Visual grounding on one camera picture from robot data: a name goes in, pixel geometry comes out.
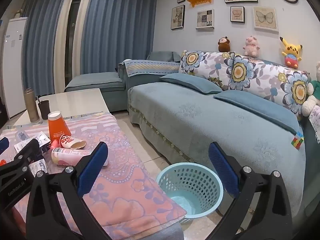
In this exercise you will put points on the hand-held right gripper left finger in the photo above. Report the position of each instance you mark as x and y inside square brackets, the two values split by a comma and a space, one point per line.
[93, 166]

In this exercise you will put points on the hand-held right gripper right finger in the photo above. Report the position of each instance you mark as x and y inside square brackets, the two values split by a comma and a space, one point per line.
[222, 170]

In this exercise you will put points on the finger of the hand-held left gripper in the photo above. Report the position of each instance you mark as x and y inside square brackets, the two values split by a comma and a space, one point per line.
[3, 146]
[28, 151]

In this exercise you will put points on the white doodle-print packet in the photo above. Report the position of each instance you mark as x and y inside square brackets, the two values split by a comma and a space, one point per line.
[43, 142]
[40, 166]

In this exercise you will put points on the pink packet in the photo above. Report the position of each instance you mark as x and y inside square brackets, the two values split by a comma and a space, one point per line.
[54, 144]

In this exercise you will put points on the light blue plastic wastebasket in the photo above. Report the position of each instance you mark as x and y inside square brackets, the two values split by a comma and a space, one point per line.
[190, 177]

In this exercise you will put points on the clear plastic bottle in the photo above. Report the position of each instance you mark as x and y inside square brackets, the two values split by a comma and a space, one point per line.
[22, 135]

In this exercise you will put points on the pink drink bottle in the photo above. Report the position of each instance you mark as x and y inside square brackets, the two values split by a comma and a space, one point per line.
[71, 155]

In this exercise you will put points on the dark cabinet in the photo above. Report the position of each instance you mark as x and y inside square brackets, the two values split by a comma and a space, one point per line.
[2, 113]

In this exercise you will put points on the red and white paper cup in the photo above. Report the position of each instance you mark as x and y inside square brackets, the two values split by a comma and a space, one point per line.
[68, 141]

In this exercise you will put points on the pink floral printed blanket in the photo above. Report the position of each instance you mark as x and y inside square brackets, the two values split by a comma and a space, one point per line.
[125, 180]

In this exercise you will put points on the orange paper cup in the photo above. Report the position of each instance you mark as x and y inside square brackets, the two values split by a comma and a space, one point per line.
[58, 130]

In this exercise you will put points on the dark brown cup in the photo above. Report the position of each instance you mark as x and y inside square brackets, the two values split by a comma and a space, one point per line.
[44, 110]

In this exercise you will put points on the teal corner sofa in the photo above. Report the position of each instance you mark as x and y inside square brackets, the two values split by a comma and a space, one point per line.
[187, 130]

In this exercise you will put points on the white coffee table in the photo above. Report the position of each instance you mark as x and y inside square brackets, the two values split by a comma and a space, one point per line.
[75, 102]

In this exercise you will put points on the large teal seat cushion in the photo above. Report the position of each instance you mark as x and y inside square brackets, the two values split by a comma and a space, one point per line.
[262, 107]

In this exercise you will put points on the white refrigerator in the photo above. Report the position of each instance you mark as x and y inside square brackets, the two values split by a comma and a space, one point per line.
[15, 67]

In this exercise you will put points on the colourful puzzle cube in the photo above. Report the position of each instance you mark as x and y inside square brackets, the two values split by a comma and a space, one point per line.
[297, 141]

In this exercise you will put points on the small teal seat cushion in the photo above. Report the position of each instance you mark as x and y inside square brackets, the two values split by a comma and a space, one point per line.
[192, 81]

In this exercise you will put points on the large floral back cushion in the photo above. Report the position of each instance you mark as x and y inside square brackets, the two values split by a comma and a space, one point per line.
[265, 77]

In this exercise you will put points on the small floral back cushion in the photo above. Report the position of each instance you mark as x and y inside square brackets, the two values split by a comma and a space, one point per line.
[205, 65]

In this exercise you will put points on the narrow blue curtain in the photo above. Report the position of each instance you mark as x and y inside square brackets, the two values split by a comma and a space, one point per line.
[40, 42]

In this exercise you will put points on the striped teal sofa cover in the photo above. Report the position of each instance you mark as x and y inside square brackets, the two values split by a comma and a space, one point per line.
[150, 67]

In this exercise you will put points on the white curtain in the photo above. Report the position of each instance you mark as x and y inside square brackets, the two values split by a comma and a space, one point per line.
[61, 35]

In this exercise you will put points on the white and green plush toy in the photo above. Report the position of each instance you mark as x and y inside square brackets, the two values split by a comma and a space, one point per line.
[315, 90]

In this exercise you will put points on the brown monkey plush toy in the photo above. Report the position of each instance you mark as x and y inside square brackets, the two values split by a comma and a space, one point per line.
[224, 45]

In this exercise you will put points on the dark balcony door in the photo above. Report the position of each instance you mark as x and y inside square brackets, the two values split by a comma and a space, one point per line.
[73, 35]

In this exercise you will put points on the pink pig plush toy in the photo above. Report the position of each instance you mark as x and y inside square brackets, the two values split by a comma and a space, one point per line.
[250, 47]

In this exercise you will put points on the teal pillow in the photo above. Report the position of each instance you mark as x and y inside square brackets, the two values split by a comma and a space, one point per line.
[162, 55]

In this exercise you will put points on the small beige plush toy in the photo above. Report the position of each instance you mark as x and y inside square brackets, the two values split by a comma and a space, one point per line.
[18, 13]

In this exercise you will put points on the yellow plush toy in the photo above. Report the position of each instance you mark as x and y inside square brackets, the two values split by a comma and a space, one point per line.
[291, 53]

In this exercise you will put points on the wide blue curtain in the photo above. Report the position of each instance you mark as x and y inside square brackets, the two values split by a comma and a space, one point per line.
[117, 25]

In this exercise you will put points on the tall black-framed picture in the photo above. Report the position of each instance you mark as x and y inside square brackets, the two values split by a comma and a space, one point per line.
[178, 17]

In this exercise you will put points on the white canvas wall picture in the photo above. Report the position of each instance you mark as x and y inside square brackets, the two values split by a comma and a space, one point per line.
[205, 18]

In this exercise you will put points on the crown wall picture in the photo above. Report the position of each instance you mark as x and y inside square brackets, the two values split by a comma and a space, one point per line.
[237, 14]

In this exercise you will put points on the butterfly wall picture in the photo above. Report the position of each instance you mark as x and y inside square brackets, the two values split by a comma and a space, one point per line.
[265, 18]

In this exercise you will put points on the yellow wall shelf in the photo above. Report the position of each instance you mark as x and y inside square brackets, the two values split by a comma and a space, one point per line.
[200, 0]

